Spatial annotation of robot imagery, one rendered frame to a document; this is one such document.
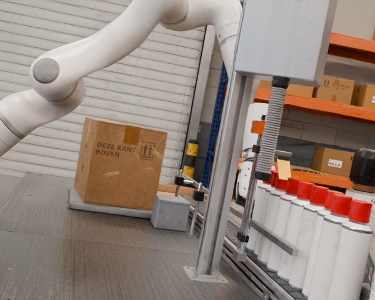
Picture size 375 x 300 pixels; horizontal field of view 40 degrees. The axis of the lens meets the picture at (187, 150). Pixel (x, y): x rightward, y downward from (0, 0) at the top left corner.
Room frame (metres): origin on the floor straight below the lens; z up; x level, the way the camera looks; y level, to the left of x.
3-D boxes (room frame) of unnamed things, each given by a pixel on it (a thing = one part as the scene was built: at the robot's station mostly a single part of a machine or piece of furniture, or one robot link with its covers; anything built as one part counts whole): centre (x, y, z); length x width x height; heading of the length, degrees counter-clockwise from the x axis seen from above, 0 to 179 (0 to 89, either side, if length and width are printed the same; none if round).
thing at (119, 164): (1.81, 0.24, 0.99); 0.30 x 0.24 x 0.27; 19
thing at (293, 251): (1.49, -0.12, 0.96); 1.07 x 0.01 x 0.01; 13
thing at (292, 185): (1.10, -0.24, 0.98); 0.05 x 0.05 x 0.20
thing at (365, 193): (1.35, -0.48, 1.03); 0.09 x 0.09 x 0.30
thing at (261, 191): (1.26, -0.21, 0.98); 0.05 x 0.05 x 0.20
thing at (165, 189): (2.19, 0.00, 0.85); 0.30 x 0.26 x 0.04; 13
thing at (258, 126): (1.15, -0.19, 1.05); 0.10 x 0.04 x 0.33; 103
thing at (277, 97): (1.04, -0.16, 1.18); 0.04 x 0.04 x 0.21
